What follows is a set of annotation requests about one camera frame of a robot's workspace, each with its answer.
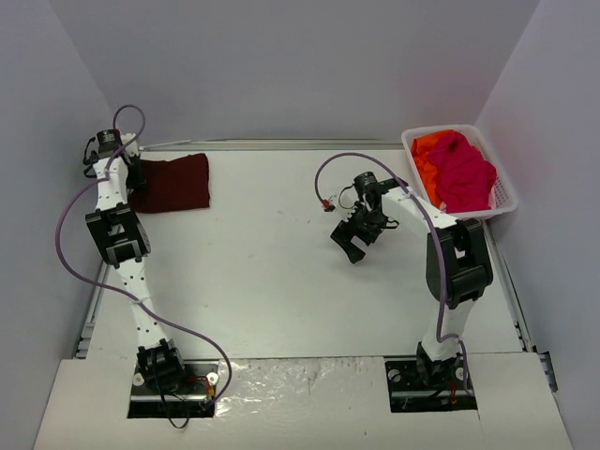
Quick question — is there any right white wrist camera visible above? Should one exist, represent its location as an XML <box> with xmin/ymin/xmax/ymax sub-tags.
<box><xmin>321</xmin><ymin>192</ymin><xmax>356</xmax><ymax>220</ymax></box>

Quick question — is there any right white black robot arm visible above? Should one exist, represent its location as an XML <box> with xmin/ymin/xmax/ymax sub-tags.
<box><xmin>331</xmin><ymin>172</ymin><xmax>493</xmax><ymax>387</ymax></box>

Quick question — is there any pink t shirt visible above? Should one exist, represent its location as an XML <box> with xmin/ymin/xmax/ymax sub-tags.
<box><xmin>427</xmin><ymin>130</ymin><xmax>497</xmax><ymax>213</ymax></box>

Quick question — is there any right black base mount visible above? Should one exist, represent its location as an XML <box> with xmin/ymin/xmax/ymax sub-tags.
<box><xmin>384</xmin><ymin>356</ymin><xmax>477</xmax><ymax>413</ymax></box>

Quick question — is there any maroon t shirt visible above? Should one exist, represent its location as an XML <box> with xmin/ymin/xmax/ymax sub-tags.
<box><xmin>128</xmin><ymin>153</ymin><xmax>210</xmax><ymax>214</ymax></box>

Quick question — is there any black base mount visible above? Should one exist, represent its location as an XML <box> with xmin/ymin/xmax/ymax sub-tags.
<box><xmin>127</xmin><ymin>360</ymin><xmax>219</xmax><ymax>420</ymax></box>
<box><xmin>384</xmin><ymin>356</ymin><xmax>477</xmax><ymax>413</ymax></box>

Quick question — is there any orange t shirt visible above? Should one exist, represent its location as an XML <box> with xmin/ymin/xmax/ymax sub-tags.
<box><xmin>411</xmin><ymin>129</ymin><xmax>451</xmax><ymax>207</ymax></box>

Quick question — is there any white plastic basket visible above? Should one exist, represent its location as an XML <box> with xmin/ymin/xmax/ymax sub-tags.
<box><xmin>401</xmin><ymin>124</ymin><xmax>518</xmax><ymax>220</ymax></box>

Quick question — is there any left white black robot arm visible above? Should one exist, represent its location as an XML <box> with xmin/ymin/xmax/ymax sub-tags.
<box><xmin>84</xmin><ymin>128</ymin><xmax>189</xmax><ymax>392</ymax></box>

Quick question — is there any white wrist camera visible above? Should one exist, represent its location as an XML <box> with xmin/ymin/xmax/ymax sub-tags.
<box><xmin>121</xmin><ymin>133</ymin><xmax>140</xmax><ymax>157</ymax></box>
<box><xmin>321</xmin><ymin>192</ymin><xmax>356</xmax><ymax>220</ymax></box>

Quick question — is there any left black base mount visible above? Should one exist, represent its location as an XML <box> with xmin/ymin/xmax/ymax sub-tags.
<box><xmin>127</xmin><ymin>360</ymin><xmax>219</xmax><ymax>420</ymax></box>

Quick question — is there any thin black cable loop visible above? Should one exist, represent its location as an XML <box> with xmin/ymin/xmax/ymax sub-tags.
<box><xmin>158</xmin><ymin>393</ymin><xmax>191</xmax><ymax>430</ymax></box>

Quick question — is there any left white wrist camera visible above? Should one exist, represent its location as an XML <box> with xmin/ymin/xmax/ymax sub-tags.
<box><xmin>121</xmin><ymin>133</ymin><xmax>140</xmax><ymax>157</ymax></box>

